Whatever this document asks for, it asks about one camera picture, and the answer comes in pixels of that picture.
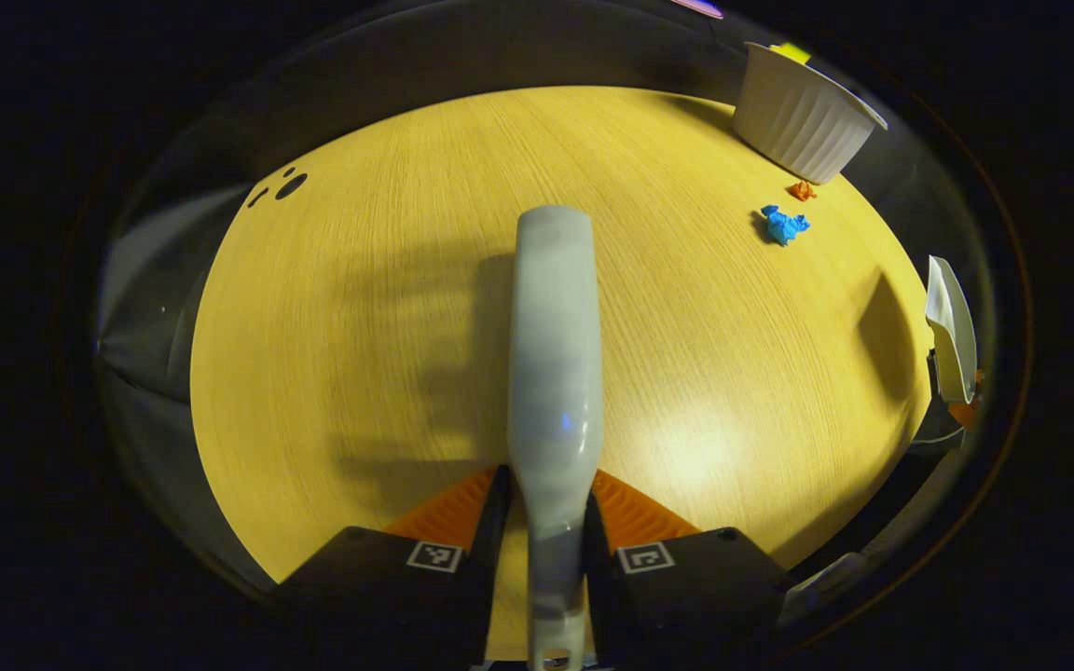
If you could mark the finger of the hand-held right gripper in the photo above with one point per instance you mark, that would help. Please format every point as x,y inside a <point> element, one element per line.
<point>968,410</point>

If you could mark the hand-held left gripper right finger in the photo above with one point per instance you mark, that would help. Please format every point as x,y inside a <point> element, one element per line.
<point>596,550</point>

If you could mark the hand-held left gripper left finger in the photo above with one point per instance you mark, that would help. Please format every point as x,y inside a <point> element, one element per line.
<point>498,522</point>

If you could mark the white dustpan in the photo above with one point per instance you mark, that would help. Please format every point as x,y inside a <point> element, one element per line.
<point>955,326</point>

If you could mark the small white broom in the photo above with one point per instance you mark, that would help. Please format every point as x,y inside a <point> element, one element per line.
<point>551,373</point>

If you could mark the blue paper scrap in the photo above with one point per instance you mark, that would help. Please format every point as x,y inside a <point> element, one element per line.
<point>784,226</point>

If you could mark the orange paper scrap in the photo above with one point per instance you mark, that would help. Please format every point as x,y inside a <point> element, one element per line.
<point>803,191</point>

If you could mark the white ribbed garbage bin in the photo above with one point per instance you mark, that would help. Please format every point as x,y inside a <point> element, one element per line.
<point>798,121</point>

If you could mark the wooden desktop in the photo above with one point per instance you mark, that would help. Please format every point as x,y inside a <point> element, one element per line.
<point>360,280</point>

